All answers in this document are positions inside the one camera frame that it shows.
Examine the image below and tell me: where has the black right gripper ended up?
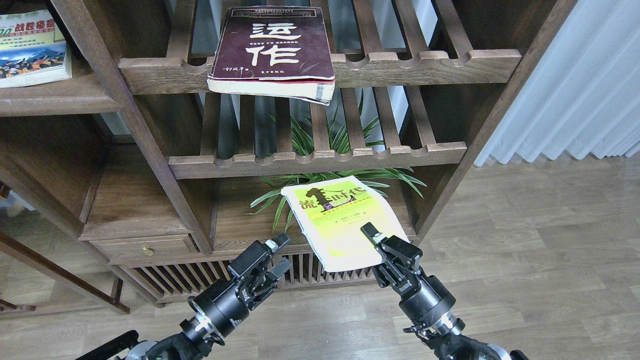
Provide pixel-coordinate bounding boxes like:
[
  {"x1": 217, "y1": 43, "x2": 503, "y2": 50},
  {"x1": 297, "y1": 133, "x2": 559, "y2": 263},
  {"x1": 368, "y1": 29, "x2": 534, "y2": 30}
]
[{"x1": 360, "y1": 222, "x2": 458, "y2": 333}]

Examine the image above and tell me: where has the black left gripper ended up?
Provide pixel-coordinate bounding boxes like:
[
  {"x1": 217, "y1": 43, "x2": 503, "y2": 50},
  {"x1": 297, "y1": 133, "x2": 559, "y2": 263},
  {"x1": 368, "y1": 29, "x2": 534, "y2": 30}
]
[{"x1": 187, "y1": 232, "x2": 293, "y2": 338}]

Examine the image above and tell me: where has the yellow-green cover book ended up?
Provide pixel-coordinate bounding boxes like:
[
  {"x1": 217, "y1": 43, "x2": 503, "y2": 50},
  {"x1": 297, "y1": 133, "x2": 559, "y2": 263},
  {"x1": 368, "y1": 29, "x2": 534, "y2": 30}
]
[{"x1": 294, "y1": 193, "x2": 409, "y2": 272}]

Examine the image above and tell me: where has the small white landscape-cover book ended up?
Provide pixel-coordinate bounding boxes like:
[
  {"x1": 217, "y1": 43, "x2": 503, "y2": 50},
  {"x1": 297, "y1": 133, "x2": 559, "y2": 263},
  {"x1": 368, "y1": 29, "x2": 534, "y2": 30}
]
[{"x1": 0, "y1": 9, "x2": 73, "y2": 88}]

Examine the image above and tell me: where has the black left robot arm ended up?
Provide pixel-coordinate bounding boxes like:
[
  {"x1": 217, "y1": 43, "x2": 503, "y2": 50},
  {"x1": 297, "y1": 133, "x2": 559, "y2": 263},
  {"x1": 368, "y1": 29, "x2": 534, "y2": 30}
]
[{"x1": 81, "y1": 232, "x2": 291, "y2": 360}]

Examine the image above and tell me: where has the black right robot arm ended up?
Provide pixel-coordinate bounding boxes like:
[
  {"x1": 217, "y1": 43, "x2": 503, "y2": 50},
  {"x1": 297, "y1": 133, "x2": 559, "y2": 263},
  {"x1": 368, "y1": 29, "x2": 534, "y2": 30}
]
[{"x1": 361, "y1": 222, "x2": 527, "y2": 360}]

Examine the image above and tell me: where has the dark wooden bookshelf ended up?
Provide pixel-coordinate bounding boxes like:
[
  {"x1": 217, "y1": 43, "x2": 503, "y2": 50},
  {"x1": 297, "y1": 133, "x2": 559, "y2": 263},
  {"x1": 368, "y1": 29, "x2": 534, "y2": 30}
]
[{"x1": 1, "y1": 0, "x2": 576, "y2": 305}]

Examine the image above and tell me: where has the dark red book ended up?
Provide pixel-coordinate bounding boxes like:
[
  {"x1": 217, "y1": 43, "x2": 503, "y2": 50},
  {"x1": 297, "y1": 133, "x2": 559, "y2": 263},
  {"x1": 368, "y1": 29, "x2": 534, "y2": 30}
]
[{"x1": 207, "y1": 6, "x2": 336, "y2": 106}]

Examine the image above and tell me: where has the white curtain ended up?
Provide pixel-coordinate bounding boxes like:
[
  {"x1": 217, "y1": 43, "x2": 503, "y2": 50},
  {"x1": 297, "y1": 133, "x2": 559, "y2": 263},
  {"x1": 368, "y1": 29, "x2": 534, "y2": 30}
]
[{"x1": 474, "y1": 0, "x2": 640, "y2": 166}]

